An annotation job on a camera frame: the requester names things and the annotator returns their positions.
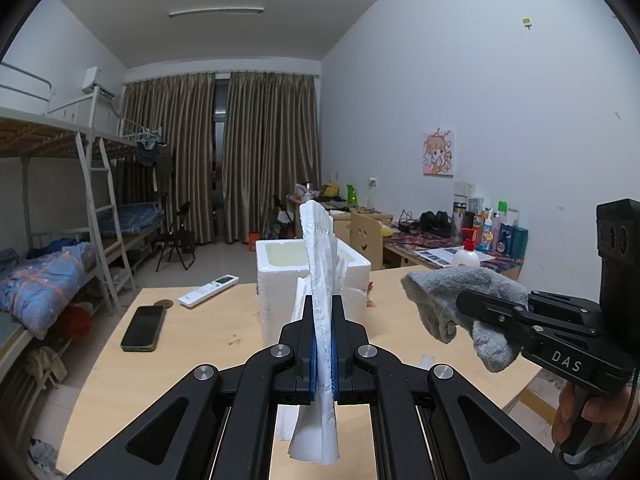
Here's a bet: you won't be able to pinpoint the row of toiletry bottles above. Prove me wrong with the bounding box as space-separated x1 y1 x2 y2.
472 200 530 260

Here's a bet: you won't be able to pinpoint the wooden chair with smiley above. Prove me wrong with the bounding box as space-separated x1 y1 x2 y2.
350 211 385 267

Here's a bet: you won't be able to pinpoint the blue plaid mattress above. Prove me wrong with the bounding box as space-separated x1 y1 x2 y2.
95 201 165 236

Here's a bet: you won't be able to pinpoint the person's right hand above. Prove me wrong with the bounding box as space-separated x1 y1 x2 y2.
552 370 640 443

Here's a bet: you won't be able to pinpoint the grey sock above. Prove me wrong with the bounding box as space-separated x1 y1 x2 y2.
401 266 531 373

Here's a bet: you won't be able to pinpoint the white paper sheets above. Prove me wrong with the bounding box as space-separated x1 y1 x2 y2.
415 246 496 266

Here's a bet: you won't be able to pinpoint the white foam box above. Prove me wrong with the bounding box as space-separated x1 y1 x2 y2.
256 239 372 347

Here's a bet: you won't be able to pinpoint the white metal bunk bed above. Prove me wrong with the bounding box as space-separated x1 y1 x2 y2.
75 110 168 271
0 62 141 396

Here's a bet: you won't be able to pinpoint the blue plaid blanket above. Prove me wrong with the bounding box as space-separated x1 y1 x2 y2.
0 242 98 341

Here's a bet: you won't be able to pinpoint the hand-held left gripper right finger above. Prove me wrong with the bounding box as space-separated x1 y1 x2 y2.
330 295 576 480

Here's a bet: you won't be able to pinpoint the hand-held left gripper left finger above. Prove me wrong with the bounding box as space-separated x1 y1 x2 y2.
65 295 318 480

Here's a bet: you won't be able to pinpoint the brown curtain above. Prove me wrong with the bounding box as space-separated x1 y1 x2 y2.
121 72 217 243
221 71 321 247

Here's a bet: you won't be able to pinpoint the white lotion pump bottle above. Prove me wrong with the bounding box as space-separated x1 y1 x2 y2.
452 227 482 271

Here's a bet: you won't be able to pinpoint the printed desk mat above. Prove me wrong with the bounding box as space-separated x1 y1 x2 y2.
384 227 521 273

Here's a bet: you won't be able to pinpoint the black folding stand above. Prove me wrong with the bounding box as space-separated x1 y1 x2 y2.
271 195 297 240

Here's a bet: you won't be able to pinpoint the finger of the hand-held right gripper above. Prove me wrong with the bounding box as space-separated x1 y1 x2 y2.
527 290 567 314
456 287 540 337

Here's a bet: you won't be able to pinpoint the red cloth bundle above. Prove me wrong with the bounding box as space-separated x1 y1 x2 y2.
52 305 93 341

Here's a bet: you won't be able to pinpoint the dark hanging clothes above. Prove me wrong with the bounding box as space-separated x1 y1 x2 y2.
134 142 175 193

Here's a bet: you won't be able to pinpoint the black smartphone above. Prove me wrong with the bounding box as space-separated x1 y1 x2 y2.
120 305 167 352

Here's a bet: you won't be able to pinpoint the wooden desk with drawers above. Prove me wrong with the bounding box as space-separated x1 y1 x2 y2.
286 194 394 266

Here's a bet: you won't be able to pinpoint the white air conditioner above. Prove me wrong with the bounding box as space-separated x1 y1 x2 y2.
82 66 117 100

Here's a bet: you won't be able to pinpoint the white metal bed ladder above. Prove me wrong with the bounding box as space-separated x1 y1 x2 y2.
75 132 137 311

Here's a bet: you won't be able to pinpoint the black headphones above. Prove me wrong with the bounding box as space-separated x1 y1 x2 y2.
419 210 453 237

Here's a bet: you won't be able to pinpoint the wooden desk with mat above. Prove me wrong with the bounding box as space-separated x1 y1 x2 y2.
382 230 523 281

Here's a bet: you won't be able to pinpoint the black folding chair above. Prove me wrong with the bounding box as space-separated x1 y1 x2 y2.
155 201 197 272

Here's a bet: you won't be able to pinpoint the ceiling tube light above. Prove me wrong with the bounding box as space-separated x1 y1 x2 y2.
168 6 265 18

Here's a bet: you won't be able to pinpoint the pink cartoon wall poster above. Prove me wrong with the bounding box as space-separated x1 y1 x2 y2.
422 129 455 178

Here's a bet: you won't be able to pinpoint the white remote control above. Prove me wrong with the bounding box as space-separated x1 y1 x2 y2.
178 274 239 308

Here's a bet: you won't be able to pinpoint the beige cloth bundle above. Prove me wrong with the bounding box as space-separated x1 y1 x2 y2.
27 345 68 391

